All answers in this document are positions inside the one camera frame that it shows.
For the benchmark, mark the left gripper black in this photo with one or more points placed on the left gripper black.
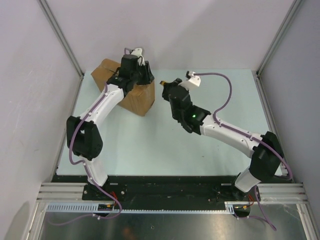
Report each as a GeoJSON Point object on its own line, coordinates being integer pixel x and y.
{"type": "Point", "coordinates": [148, 77]}

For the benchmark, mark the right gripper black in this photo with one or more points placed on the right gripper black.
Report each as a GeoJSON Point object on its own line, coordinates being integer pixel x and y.
{"type": "Point", "coordinates": [167, 86]}

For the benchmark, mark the brown cardboard express box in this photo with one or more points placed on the brown cardboard express box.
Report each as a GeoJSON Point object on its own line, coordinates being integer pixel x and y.
{"type": "Point", "coordinates": [138, 101]}

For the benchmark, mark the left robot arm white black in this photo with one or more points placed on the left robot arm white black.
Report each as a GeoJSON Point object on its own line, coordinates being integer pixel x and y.
{"type": "Point", "coordinates": [129, 84]}

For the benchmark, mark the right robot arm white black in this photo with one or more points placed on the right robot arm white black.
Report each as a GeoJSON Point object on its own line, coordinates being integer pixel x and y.
{"type": "Point", "coordinates": [264, 150]}

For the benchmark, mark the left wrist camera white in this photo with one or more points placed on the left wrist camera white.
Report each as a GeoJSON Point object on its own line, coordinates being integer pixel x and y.
{"type": "Point", "coordinates": [138, 52]}

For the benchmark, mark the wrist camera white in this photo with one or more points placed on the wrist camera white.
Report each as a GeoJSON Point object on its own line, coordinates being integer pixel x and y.
{"type": "Point", "coordinates": [193, 81]}
{"type": "Point", "coordinates": [138, 52]}

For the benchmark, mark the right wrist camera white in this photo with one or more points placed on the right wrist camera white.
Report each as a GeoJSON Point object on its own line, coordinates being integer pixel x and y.
{"type": "Point", "coordinates": [193, 81]}

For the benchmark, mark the left aluminium frame post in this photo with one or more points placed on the left aluminium frame post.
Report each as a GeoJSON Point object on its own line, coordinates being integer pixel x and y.
{"type": "Point", "coordinates": [54, 24]}

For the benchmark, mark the aluminium frame post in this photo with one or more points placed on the aluminium frame post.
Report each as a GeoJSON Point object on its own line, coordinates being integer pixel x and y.
{"type": "Point", "coordinates": [54, 24]}
{"type": "Point", "coordinates": [280, 34]}

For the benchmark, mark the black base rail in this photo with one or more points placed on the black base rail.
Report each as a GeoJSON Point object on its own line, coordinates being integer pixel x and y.
{"type": "Point", "coordinates": [166, 192]}

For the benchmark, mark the white slotted cable duct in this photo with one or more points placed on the white slotted cable duct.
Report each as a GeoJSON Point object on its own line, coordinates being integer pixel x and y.
{"type": "Point", "coordinates": [101, 208]}

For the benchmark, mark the right aluminium frame post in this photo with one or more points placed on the right aluminium frame post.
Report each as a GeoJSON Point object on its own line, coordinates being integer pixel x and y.
{"type": "Point", "coordinates": [280, 34]}

